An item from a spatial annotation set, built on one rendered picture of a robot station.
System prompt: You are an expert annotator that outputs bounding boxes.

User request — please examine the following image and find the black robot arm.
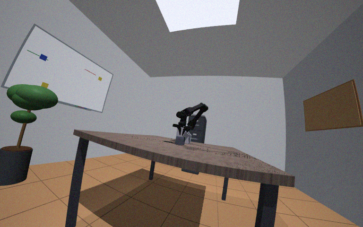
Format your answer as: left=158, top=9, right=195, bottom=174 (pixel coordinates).
left=176, top=103, right=208, bottom=129

